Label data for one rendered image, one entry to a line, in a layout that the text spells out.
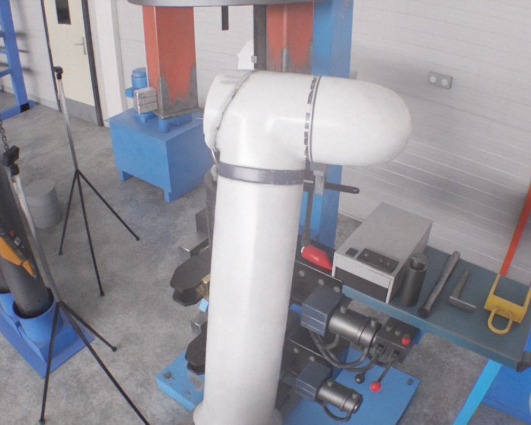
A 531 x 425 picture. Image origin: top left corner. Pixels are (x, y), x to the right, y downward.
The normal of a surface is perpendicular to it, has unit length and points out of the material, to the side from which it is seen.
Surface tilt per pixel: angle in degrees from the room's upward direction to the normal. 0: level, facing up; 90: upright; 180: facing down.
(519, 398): 90
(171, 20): 90
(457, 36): 90
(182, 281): 0
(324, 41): 90
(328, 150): 108
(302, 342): 0
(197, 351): 0
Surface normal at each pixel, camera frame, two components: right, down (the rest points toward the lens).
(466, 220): -0.59, 0.46
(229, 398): -0.33, 0.16
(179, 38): 0.53, 0.48
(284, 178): 0.49, 0.26
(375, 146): 0.32, 0.65
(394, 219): 0.00, -0.83
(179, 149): 0.80, 0.33
